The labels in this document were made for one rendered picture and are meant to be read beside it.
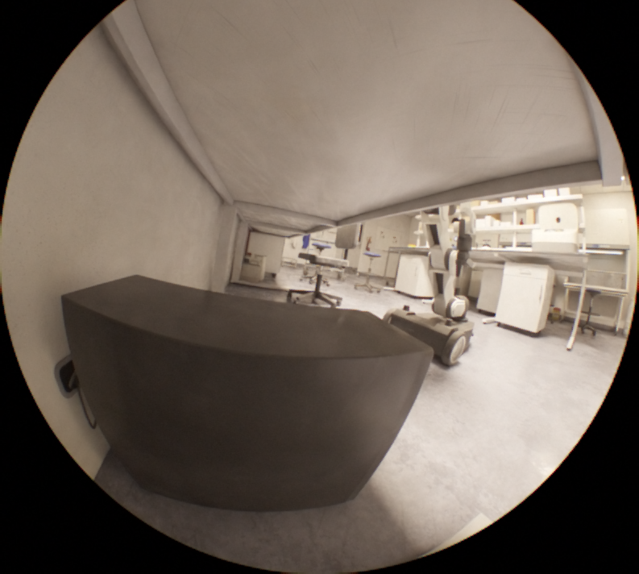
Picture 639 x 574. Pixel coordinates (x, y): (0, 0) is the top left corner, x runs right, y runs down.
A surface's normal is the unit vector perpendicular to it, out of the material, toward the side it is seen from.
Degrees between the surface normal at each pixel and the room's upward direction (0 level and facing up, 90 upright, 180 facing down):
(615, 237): 82
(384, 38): 180
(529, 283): 90
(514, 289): 90
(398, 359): 90
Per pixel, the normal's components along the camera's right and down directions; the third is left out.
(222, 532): 0.17, -0.99
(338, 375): 0.27, 0.04
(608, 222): -0.91, -0.30
